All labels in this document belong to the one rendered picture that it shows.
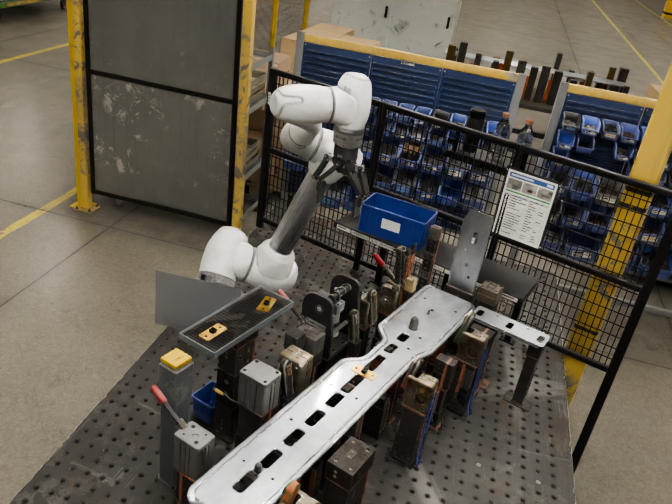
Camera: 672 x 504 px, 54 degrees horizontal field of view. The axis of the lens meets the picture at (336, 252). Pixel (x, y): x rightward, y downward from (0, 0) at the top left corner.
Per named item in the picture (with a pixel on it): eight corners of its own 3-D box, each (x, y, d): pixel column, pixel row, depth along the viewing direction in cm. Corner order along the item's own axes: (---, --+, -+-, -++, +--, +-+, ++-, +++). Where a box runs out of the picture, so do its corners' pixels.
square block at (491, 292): (475, 368, 271) (497, 294, 254) (458, 359, 275) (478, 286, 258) (483, 359, 277) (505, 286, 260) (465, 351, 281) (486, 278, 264)
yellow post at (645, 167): (544, 492, 310) (716, 63, 216) (508, 473, 318) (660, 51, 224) (555, 470, 324) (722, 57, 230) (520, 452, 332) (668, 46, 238)
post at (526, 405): (528, 412, 251) (550, 351, 238) (501, 399, 256) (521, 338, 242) (534, 403, 256) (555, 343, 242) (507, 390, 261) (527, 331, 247)
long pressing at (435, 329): (247, 546, 151) (248, 541, 151) (176, 495, 161) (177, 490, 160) (478, 307, 257) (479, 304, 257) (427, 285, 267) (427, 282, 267)
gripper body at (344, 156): (328, 142, 198) (324, 171, 202) (352, 151, 194) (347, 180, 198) (341, 137, 203) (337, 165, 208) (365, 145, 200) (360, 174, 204)
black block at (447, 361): (438, 437, 233) (457, 371, 219) (412, 422, 238) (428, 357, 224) (448, 425, 239) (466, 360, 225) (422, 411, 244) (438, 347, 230)
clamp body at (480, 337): (464, 423, 241) (487, 346, 225) (435, 408, 246) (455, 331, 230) (473, 410, 248) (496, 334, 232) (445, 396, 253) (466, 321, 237)
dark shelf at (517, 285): (521, 306, 260) (523, 299, 259) (332, 227, 299) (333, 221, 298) (538, 285, 277) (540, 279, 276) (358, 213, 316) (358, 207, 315)
